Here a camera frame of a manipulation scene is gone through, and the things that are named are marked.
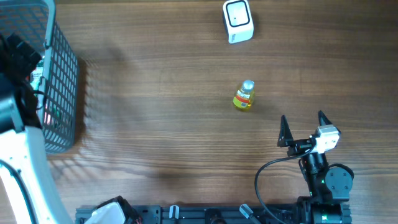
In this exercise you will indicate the grey plastic mesh basket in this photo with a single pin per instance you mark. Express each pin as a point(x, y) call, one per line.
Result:
point(35, 23)

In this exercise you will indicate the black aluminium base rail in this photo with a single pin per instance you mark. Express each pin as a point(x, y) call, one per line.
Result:
point(288, 213)

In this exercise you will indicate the white barcode scanner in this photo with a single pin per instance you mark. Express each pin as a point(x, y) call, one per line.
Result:
point(238, 21)

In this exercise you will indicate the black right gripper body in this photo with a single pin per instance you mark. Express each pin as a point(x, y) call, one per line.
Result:
point(298, 148)

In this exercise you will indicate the green 3M gloves package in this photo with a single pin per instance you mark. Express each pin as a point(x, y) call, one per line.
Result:
point(36, 75)

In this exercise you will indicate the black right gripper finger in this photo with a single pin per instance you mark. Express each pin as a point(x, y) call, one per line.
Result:
point(323, 120)
point(285, 134)

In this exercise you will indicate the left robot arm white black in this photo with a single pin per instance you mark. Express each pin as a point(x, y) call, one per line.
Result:
point(25, 173)

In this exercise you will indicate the yellow oil bottle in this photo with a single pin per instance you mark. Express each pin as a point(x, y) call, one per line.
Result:
point(244, 97)

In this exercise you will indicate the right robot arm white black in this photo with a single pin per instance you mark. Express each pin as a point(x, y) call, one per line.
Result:
point(329, 184)

